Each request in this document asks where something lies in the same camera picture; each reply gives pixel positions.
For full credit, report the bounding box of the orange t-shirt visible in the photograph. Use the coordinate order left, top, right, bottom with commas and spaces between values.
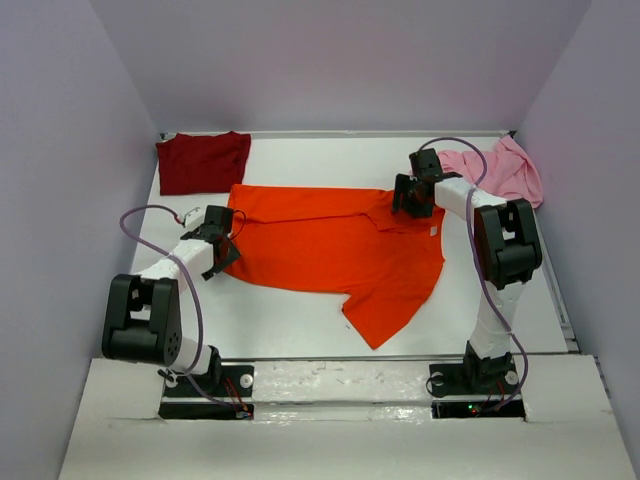
226, 185, 445, 349

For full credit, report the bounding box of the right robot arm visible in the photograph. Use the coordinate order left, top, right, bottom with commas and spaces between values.
391, 147, 543, 399

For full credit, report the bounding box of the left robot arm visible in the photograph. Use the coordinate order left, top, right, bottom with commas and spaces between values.
101, 204, 241, 399

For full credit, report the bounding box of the dark red folded t-shirt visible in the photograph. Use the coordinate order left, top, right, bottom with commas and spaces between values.
156, 131, 252, 196

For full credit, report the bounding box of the pink t-shirt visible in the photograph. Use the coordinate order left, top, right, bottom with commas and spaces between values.
438, 136, 544, 208

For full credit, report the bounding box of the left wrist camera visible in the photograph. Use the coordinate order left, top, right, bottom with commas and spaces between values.
180, 207, 206, 230

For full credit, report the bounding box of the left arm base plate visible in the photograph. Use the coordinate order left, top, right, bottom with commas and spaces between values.
158, 363, 255, 421

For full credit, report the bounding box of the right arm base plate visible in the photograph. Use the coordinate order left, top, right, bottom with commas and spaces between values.
425, 363, 526, 420

